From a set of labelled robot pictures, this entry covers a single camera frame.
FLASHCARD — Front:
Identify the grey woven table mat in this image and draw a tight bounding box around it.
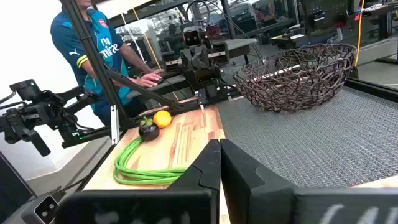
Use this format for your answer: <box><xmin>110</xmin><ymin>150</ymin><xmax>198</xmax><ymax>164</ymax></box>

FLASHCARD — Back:
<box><xmin>216</xmin><ymin>85</ymin><xmax>398</xmax><ymax>189</ymax></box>

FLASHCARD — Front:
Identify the green long beans bunch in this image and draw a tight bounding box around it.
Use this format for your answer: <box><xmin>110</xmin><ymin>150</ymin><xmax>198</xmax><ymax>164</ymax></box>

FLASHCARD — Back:
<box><xmin>112</xmin><ymin>135</ymin><xmax>189</xmax><ymax>187</ymax></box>

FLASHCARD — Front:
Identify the person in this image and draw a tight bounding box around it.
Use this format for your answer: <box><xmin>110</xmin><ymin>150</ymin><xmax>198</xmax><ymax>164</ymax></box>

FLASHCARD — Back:
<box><xmin>50</xmin><ymin>0</ymin><xmax>165</xmax><ymax>127</ymax></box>

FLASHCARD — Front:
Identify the grey table-level camera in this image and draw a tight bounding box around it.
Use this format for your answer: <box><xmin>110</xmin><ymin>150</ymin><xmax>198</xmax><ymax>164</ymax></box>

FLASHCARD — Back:
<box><xmin>21</xmin><ymin>189</ymin><xmax>68</xmax><ymax>224</ymax></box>

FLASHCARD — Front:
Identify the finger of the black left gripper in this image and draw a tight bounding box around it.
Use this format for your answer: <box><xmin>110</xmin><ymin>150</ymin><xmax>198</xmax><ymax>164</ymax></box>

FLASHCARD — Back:
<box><xmin>208</xmin><ymin>41</ymin><xmax>231</xmax><ymax>68</ymax></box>
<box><xmin>161</xmin><ymin>50</ymin><xmax>185</xmax><ymax>74</ymax></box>

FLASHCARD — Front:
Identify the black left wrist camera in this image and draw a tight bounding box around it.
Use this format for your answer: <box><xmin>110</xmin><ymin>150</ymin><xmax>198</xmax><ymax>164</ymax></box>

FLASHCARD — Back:
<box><xmin>182</xmin><ymin>26</ymin><xmax>203</xmax><ymax>49</ymax></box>

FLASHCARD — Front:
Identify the yellow lemon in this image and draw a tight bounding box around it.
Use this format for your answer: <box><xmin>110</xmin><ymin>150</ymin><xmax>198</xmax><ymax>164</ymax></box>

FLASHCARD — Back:
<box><xmin>152</xmin><ymin>110</ymin><xmax>172</xmax><ymax>129</ymax></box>

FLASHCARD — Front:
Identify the grey background table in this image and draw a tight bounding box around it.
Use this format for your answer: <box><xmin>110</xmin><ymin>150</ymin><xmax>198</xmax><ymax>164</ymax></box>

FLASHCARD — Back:
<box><xmin>214</xmin><ymin>37</ymin><xmax>257</xmax><ymax>60</ymax></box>

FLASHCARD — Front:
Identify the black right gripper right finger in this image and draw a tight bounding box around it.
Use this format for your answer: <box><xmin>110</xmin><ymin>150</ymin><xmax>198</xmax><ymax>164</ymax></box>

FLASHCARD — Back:
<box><xmin>220</xmin><ymin>138</ymin><xmax>398</xmax><ymax>224</ymax></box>

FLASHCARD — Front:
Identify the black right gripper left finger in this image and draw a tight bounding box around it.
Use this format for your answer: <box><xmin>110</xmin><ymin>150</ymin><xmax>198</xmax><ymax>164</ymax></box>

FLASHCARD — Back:
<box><xmin>55</xmin><ymin>138</ymin><xmax>222</xmax><ymax>224</ymax></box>

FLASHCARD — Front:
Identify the yellow cable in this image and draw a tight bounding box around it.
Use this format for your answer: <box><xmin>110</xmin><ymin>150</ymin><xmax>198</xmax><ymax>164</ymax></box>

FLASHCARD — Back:
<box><xmin>354</xmin><ymin>0</ymin><xmax>366</xmax><ymax>67</ymax></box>

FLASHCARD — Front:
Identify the dark purple mangosteen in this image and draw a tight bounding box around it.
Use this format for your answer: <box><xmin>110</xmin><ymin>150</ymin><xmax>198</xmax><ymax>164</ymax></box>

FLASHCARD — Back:
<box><xmin>138</xmin><ymin>116</ymin><xmax>160</xmax><ymax>142</ymax></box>

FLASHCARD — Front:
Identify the grey side desk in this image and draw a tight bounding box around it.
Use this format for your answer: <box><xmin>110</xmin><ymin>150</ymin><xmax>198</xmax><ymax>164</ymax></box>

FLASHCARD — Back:
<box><xmin>127</xmin><ymin>73</ymin><xmax>200</xmax><ymax>102</ymax></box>

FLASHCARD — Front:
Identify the dark woven wire basket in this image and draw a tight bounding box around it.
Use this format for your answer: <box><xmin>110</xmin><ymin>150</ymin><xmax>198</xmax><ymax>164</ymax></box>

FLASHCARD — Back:
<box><xmin>233</xmin><ymin>42</ymin><xmax>358</xmax><ymax>113</ymax></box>

